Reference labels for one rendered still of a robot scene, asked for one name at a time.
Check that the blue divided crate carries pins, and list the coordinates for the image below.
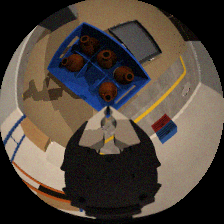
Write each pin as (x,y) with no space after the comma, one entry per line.
(87,79)

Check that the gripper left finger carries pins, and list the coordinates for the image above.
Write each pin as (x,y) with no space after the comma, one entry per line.
(90,135)

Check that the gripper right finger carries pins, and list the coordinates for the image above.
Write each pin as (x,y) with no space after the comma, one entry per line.
(128,134)

